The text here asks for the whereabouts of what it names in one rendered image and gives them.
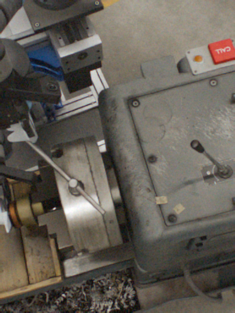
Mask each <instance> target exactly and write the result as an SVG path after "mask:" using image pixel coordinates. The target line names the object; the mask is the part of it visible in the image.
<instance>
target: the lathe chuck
mask: <svg viewBox="0 0 235 313"><path fill-rule="evenodd" d="M57 149H61V150H62V151H63V155H62V157H60V158H56V157H54V158H52V160H53V161H54V162H55V163H56V164H57V165H58V166H59V167H60V168H61V169H62V170H63V171H64V172H65V173H66V174H68V175H69V176H70V177H71V179H76V180H77V181H78V182H80V183H82V184H83V189H84V190H85V192H87V193H88V195H89V196H91V197H92V198H93V200H95V201H96V203H97V204H99V205H100V202H99V198H98V196H97V193H96V190H95V185H94V180H93V177H92V172H91V167H90V164H89V159H88V157H87V154H86V149H85V146H84V141H83V138H79V139H75V140H71V141H67V142H62V143H58V144H53V145H51V147H50V152H54V151H56V150H57ZM54 174H55V179H56V184H57V188H58V193H59V196H60V198H61V203H62V208H63V211H64V216H65V220H66V223H67V227H68V230H69V234H70V236H71V238H72V242H73V245H74V248H75V251H80V250H81V249H84V248H85V249H88V251H86V252H81V253H78V255H79V256H82V255H85V254H88V253H90V252H96V251H100V250H103V249H105V248H110V247H111V246H110V241H109V238H108V234H107V230H106V228H105V223H104V220H103V215H102V214H101V213H100V212H99V211H97V210H96V209H95V208H94V207H93V206H92V205H91V204H90V203H89V202H88V201H87V200H86V199H85V198H84V197H83V196H82V195H81V194H79V195H74V194H73V193H72V192H71V191H70V187H69V183H68V181H67V180H65V179H64V178H63V177H62V176H61V175H60V174H59V173H57V172H56V171H55V170H54Z"/></svg>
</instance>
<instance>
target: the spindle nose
mask: <svg viewBox="0 0 235 313"><path fill-rule="evenodd" d="M100 154H101V156H102V160H103V165H104V168H105V171H106V174H107V177H108V183H109V186H110V190H111V195H112V198H113V203H114V205H115V208H116V213H117V219H118V222H119V224H122V223H126V222H127V219H126V215H127V212H126V207H125V202H124V197H123V193H122V191H121V186H120V183H119V178H118V174H117V172H116V167H115V165H114V162H113V159H112V157H111V156H110V154H109V151H103V152H100Z"/></svg>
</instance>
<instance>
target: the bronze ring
mask: <svg viewBox="0 0 235 313"><path fill-rule="evenodd" d="M7 212H8V216H9V221H10V223H12V226H13V227H14V228H15V229H17V228H20V227H23V226H25V227H28V226H33V225H36V226H38V225H39V220H38V215H44V214H46V213H48V209H47V204H46V202H45V201H40V202H35V203H34V202H33V200H32V196H31V193H28V194H27V195H25V196H23V197H18V198H17V200H14V201H11V202H8V204H7Z"/></svg>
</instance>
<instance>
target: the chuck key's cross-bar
mask: <svg viewBox="0 0 235 313"><path fill-rule="evenodd" d="M25 142H26V143H27V144H29V145H30V146H31V148H32V149H34V150H35V151H36V152H37V153H38V154H39V155H40V156H41V157H42V158H43V159H44V160H46V161H47V163H48V164H49V165H50V166H52V167H53V168H54V170H55V171H56V172H57V173H59V174H60V175H61V176H62V177H63V178H64V179H65V180H67V181H68V182H69V180H70V179H71V177H70V176H69V175H68V174H66V173H65V172H64V171H63V170H62V169H61V168H60V167H59V166H58V165H57V164H56V163H55V162H54V161H53V160H52V159H51V158H50V157H49V156H48V155H47V154H46V153H45V152H44V151H43V150H42V149H41V148H40V147H38V146H37V145H36V144H35V143H32V142H31V141H25ZM75 189H76V190H77V191H78V192H79V193H80V194H81V195H82V196H83V197H84V198H85V199H86V200H87V201H88V202H89V203H90V204H91V205H92V206H93V207H94V208H95V209H96V210H97V211H99V212H100V213H101V214H102V215H104V214H105V213H106V211H105V210H104V209H103V208H102V207H101V206H100V205H99V204H97V203H96V201H95V200H93V198H92V197H91V196H89V195H88V193H87V192H85V190H83V189H82V188H80V187H79V185H78V187H77V188H75Z"/></svg>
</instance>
